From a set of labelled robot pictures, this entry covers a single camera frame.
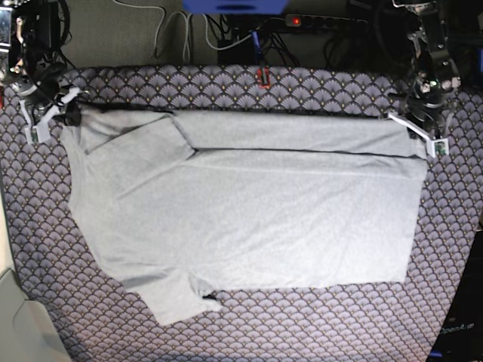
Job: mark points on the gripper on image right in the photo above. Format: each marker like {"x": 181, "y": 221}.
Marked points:
{"x": 427, "y": 105}

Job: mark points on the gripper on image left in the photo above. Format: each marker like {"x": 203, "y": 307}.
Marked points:
{"x": 42, "y": 90}

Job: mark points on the light grey T-shirt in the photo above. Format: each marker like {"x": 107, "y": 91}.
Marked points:
{"x": 177, "y": 205}

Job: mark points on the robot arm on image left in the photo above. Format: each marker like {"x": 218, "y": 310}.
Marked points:
{"x": 33, "y": 34}

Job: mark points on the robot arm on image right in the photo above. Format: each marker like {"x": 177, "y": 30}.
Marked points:
{"x": 434, "y": 73}

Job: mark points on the black power strip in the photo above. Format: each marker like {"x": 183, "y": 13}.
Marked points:
{"x": 323, "y": 23}

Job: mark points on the red and black clamp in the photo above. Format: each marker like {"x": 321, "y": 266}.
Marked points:
{"x": 263, "y": 77}

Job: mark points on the blue clamp at top centre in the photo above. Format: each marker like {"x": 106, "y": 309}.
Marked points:
{"x": 256, "y": 42}

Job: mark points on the black power adapter box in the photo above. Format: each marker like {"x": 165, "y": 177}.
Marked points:
{"x": 241, "y": 54}

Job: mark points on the blue box overhead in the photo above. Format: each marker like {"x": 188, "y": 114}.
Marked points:
{"x": 235, "y": 6}

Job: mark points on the fan-patterned purple table cloth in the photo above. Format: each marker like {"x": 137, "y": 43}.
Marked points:
{"x": 98, "y": 321}

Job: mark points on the grey plastic bin corner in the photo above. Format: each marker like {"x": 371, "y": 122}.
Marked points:
{"x": 27, "y": 332}

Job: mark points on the black OpenArm base plate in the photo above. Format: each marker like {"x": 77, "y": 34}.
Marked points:
{"x": 460, "y": 338}

